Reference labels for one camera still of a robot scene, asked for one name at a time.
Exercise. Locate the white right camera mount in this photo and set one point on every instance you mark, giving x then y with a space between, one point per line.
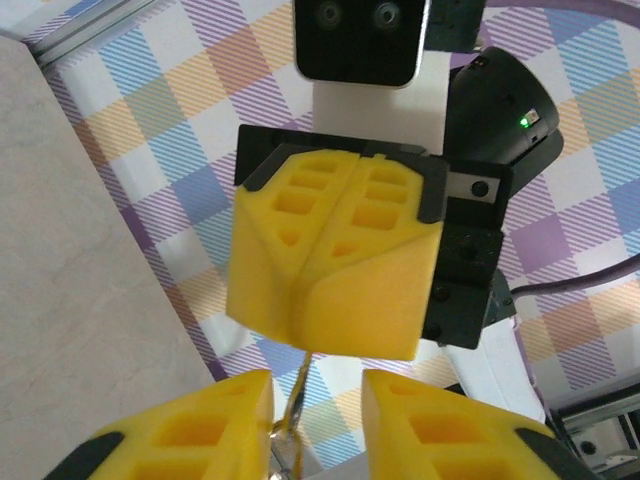
380 115

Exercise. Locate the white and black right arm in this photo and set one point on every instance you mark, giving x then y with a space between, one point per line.
490 370

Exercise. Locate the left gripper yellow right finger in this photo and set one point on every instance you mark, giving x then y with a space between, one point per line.
450 440

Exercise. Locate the aluminium frame profile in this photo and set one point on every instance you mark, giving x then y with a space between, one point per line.
600 435

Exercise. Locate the aluminium frame corner post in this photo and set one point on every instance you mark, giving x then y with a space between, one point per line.
90 30

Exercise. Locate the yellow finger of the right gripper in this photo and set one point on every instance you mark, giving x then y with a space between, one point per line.
370 300
265 270

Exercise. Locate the small brass key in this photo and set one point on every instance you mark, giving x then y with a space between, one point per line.
295 400

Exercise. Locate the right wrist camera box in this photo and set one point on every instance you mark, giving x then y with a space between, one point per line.
357 45

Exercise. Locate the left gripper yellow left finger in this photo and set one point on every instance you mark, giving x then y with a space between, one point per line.
200 440

